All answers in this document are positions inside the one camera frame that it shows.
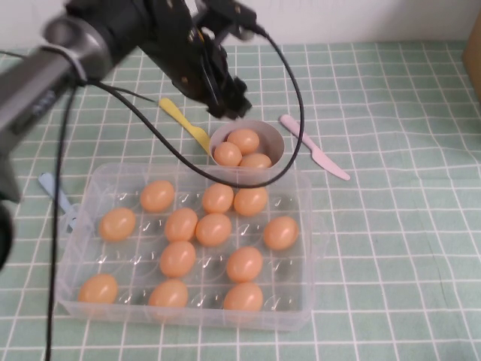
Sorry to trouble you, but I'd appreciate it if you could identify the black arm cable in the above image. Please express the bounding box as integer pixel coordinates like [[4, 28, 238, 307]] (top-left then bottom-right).
[[43, 83, 79, 361]]

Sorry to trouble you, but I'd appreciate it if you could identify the grey round bowl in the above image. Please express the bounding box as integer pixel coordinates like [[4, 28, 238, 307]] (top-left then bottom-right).
[[208, 119, 285, 168]]

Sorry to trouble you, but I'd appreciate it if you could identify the thin black wire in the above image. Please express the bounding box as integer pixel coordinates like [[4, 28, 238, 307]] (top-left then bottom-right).
[[107, 86, 159, 105]]

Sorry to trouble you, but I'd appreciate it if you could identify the blue plastic utensil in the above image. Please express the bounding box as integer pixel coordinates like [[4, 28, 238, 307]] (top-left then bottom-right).
[[38, 172, 79, 232]]

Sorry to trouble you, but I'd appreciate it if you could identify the pink plastic knife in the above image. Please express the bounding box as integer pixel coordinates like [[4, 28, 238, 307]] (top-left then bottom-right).
[[279, 114, 351, 182]]

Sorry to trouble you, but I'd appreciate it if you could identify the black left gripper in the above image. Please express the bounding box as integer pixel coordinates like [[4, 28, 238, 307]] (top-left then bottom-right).
[[142, 11, 253, 121]]

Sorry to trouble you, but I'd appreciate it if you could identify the green checked tablecloth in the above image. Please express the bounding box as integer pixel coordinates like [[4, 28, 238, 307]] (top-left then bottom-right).
[[0, 43, 481, 361]]

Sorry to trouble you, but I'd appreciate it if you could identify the yellow plastic knife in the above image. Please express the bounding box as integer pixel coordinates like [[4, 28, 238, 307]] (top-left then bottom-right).
[[158, 98, 212, 155]]

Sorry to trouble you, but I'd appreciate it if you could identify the orange plastic egg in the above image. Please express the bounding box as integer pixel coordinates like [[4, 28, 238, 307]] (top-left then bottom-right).
[[263, 216, 300, 251], [148, 279, 189, 309], [195, 213, 233, 247], [213, 141, 244, 167], [223, 282, 264, 312], [225, 247, 264, 284], [159, 241, 197, 279], [98, 207, 137, 242], [233, 184, 268, 217], [140, 180, 176, 214], [238, 153, 273, 169], [77, 273, 119, 305], [226, 129, 260, 155], [164, 208, 198, 244], [201, 183, 234, 214]]

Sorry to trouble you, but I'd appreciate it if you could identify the transparent plastic egg box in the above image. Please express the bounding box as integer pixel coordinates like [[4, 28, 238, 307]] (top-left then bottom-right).
[[52, 162, 331, 332]]

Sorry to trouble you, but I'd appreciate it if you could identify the thick black camera cable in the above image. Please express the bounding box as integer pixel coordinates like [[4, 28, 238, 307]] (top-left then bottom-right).
[[84, 23, 305, 189]]

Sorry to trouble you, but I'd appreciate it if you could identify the brown cardboard box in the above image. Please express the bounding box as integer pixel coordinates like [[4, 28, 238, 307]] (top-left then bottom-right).
[[461, 22, 481, 95]]

